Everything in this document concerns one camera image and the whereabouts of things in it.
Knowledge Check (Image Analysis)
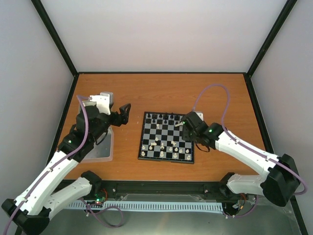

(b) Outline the purple cable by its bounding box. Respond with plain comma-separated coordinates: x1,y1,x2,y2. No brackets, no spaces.
193,83,309,218
3,95,92,235

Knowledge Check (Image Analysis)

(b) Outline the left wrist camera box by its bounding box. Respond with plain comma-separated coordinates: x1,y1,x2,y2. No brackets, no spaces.
89,92,114,115

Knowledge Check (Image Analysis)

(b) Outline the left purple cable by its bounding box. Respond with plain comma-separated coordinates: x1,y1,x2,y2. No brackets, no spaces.
3,95,92,235

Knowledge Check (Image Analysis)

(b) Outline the light blue cable duct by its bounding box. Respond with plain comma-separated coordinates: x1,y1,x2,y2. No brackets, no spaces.
66,200,224,213

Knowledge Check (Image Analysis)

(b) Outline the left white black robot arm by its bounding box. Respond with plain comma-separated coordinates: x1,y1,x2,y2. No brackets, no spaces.
1,103,131,235

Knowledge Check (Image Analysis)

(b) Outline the small electronics board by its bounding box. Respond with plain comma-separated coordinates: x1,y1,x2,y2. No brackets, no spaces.
91,189,108,205

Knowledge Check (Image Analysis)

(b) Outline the black aluminium frame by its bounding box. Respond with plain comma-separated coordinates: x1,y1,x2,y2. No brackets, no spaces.
14,0,309,235

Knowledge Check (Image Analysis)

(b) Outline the black magnetic chess board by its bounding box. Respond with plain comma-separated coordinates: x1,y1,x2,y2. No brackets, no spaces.
138,112,194,164

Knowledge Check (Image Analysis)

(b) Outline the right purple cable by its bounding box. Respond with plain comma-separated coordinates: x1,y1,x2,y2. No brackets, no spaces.
193,83,309,218

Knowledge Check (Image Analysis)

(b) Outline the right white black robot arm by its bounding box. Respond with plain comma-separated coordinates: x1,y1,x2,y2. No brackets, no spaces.
180,112,300,207

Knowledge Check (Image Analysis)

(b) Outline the silver metal tin lid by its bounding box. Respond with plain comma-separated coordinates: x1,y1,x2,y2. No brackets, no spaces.
77,98,113,129

